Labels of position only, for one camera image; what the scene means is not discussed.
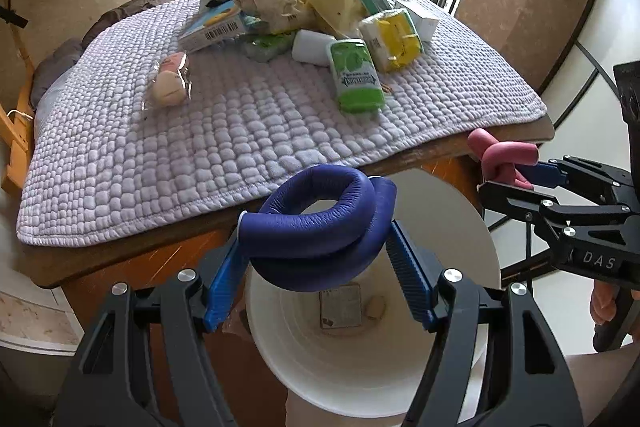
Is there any white bucket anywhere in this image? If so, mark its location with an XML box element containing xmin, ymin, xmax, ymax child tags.
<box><xmin>243</xmin><ymin>169</ymin><xmax>502</xmax><ymax>413</ymax></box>

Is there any wooden table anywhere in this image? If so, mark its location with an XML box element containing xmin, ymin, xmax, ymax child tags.
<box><xmin>20</xmin><ymin>112</ymin><xmax>556</xmax><ymax>427</ymax></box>

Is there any white box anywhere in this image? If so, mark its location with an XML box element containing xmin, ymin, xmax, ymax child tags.
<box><xmin>395</xmin><ymin>0</ymin><xmax>440</xmax><ymax>42</ymax></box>

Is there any light green packet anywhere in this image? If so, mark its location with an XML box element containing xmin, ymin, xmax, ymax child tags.
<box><xmin>242</xmin><ymin>32</ymin><xmax>296</xmax><ymax>62</ymax></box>

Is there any lavender waffle blanket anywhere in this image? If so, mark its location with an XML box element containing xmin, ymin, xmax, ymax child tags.
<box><xmin>16</xmin><ymin>0</ymin><xmax>548</xmax><ymax>249</ymax></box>

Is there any small beige scrap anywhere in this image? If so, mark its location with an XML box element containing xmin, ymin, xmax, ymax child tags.
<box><xmin>364</xmin><ymin>296</ymin><xmax>388</xmax><ymax>320</ymax></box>

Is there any brown duvet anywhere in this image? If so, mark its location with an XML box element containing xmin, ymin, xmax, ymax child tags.
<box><xmin>80</xmin><ymin>0</ymin><xmax>281</xmax><ymax>52</ymax></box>

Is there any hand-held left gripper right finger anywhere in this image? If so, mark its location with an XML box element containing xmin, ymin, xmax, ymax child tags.
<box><xmin>385</xmin><ymin>219</ymin><xmax>586</xmax><ymax>427</ymax></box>

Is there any small grey packet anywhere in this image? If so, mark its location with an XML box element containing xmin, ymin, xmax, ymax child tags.
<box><xmin>319</xmin><ymin>284</ymin><xmax>362</xmax><ymax>330</ymax></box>

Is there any green wet wipes pack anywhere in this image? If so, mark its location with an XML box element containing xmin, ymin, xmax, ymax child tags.
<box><xmin>326</xmin><ymin>38</ymin><xmax>386</xmax><ymax>114</ymax></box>

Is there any blue medicine box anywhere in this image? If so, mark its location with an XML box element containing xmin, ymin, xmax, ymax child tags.
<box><xmin>178</xmin><ymin>1</ymin><xmax>251</xmax><ymax>54</ymax></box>

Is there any person's right hand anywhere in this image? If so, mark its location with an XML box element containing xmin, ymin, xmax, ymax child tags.
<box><xmin>589</xmin><ymin>283</ymin><xmax>617</xmax><ymax>327</ymax></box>

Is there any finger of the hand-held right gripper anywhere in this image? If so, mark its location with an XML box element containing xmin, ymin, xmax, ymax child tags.
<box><xmin>532</xmin><ymin>155</ymin><xmax>633</xmax><ymax>204</ymax></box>
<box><xmin>477</xmin><ymin>181</ymin><xmax>631</xmax><ymax>238</ymax></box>

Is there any pink foam tube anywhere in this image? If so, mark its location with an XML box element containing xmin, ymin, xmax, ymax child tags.
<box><xmin>467</xmin><ymin>128</ymin><xmax>541</xmax><ymax>192</ymax></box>

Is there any white cylindrical container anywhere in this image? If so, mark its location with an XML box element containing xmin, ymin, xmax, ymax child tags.
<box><xmin>291</xmin><ymin>29</ymin><xmax>337</xmax><ymax>68</ymax></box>

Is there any yellow tissue pack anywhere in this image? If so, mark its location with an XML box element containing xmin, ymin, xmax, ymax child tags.
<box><xmin>357</xmin><ymin>8</ymin><xmax>425</xmax><ymax>72</ymax></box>

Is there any blue foam tube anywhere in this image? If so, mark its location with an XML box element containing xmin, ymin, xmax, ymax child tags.
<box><xmin>237</xmin><ymin>164</ymin><xmax>397</xmax><ymax>293</ymax></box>

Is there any pink toy in plastic wrap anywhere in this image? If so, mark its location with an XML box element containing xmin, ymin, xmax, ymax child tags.
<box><xmin>141</xmin><ymin>51</ymin><xmax>193</xmax><ymax>110</ymax></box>

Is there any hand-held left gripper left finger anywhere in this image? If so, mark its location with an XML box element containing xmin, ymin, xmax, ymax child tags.
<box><xmin>52</xmin><ymin>234</ymin><xmax>251</xmax><ymax>427</ymax></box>

